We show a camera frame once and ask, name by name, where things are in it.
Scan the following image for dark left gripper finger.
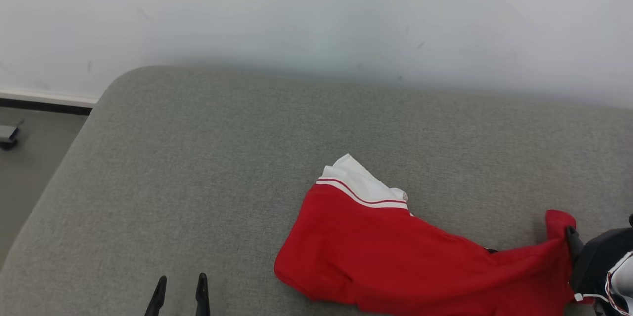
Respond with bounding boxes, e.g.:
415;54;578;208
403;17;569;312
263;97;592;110
144;276;168;316
195;272;211;316

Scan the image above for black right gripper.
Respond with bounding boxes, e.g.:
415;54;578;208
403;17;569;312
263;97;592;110
565;226;633;316

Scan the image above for red jersey with white trim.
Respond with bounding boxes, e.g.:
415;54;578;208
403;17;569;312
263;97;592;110
274;153;595;316

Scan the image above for grey metal leg with caster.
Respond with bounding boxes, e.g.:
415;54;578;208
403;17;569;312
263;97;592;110
0;124;22;151

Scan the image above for red and white wire bundle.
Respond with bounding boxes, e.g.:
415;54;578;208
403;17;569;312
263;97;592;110
574;256;633;316

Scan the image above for white and black wall baseboard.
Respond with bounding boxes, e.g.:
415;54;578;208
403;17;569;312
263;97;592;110
0;89;98;116

